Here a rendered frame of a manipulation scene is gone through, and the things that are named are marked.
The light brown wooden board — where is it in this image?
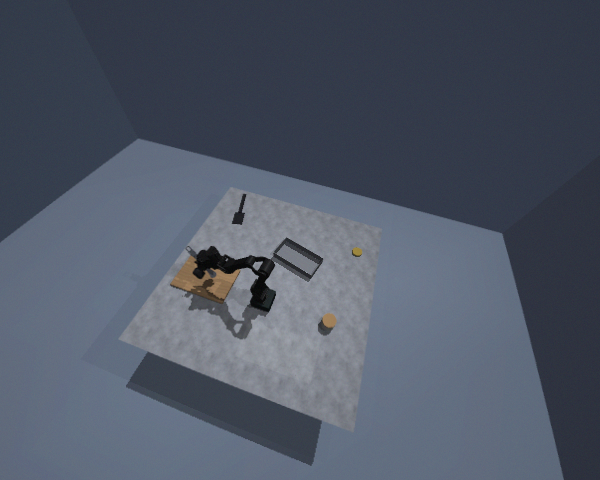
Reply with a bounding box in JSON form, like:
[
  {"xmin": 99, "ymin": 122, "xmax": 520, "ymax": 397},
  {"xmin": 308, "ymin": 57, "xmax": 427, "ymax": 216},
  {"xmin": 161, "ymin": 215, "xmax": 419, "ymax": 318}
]
[{"xmin": 170, "ymin": 255, "xmax": 240, "ymax": 304}]

